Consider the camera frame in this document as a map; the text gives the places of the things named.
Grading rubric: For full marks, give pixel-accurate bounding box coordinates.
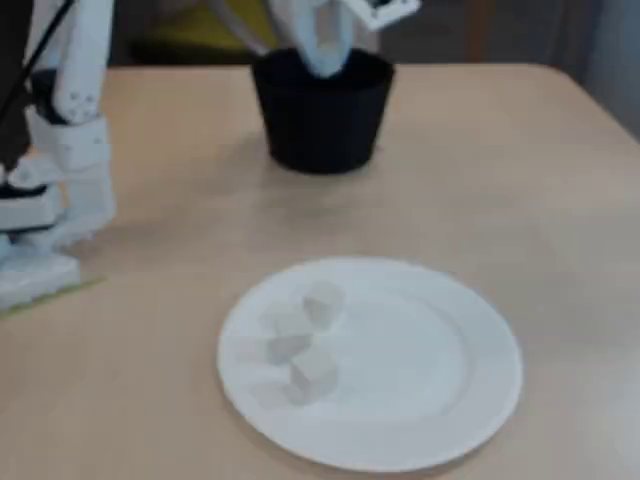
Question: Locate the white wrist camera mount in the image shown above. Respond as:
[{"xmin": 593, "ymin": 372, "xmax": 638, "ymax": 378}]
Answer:
[{"xmin": 349, "ymin": 0, "xmax": 422, "ymax": 32}]

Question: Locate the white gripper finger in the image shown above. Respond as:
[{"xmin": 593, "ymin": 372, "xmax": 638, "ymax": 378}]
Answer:
[
  {"xmin": 272, "ymin": 0, "xmax": 346, "ymax": 79},
  {"xmin": 332, "ymin": 0, "xmax": 354, "ymax": 64}
]

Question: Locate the black camera cable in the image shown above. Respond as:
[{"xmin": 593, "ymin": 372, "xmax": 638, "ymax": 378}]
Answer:
[{"xmin": 0, "ymin": 0, "xmax": 76, "ymax": 121}]

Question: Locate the brown wooden post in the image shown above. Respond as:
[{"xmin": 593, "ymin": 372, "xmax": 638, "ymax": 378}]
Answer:
[{"xmin": 462, "ymin": 0, "xmax": 494, "ymax": 65}]

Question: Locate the white paper plate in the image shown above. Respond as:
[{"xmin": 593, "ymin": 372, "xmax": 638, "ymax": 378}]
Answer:
[{"xmin": 217, "ymin": 256, "xmax": 524, "ymax": 473}]

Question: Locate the white cube block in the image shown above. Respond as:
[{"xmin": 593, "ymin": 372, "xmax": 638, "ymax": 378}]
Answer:
[
  {"xmin": 264, "ymin": 304, "xmax": 315, "ymax": 366},
  {"xmin": 302, "ymin": 281, "xmax": 346, "ymax": 331},
  {"xmin": 285, "ymin": 345, "xmax": 339, "ymax": 405}
]

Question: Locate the yellow-green base board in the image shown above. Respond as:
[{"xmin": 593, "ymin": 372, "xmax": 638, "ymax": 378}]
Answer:
[{"xmin": 0, "ymin": 276, "xmax": 107, "ymax": 321}]

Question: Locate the black pot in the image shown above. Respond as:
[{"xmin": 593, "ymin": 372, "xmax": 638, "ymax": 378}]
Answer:
[{"xmin": 251, "ymin": 47, "xmax": 396, "ymax": 175}]

